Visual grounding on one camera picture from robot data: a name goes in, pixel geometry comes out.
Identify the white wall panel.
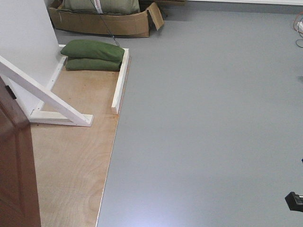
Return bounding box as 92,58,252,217
0,0,65,117

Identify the green sandbag lower far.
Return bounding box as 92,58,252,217
65,57,122,71

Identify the orange cable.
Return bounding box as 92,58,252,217
292,11,303,48

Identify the grey steel guy wire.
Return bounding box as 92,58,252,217
87,0,122,49

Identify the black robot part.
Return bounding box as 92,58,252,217
285,192,303,212

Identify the brown wooden door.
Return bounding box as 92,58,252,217
0,81,41,227

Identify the green sandbag upper far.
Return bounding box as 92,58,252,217
61,39,125,61

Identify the white wooden brace frame far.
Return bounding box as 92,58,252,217
0,57,93,127

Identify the white power strip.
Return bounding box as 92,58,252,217
296,21,303,32

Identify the brown cardboard box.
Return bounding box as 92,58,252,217
48,0,164,37

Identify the green sandbag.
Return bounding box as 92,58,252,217
65,57,122,71
61,39,125,61

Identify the pale green sack in box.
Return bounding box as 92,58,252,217
62,0,140,15

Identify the white wooden edge rail far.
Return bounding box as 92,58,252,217
111,48,130,115

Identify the plywood base board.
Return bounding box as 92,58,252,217
31,70,118,227

